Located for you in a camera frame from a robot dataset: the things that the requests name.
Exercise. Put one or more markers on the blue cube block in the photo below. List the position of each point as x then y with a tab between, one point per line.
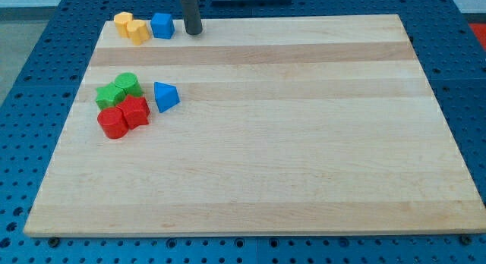
162	25

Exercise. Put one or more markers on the yellow hexagon block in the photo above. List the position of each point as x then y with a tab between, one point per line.
121	21

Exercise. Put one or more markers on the light wooden board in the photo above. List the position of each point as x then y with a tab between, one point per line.
285	126

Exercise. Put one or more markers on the blue triangular prism block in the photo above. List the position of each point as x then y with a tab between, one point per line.
166	96

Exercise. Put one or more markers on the red star block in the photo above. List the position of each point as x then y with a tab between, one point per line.
135	111

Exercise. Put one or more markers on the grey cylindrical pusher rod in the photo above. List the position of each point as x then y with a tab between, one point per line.
191	17

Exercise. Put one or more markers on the green cylinder block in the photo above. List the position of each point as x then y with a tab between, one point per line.
129	83

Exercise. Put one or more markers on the red cylinder block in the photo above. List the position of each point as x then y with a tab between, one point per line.
112	122

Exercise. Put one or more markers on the green star block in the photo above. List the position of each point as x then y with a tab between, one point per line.
109	96

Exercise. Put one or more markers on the yellow rounded block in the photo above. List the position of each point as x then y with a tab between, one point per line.
138	31

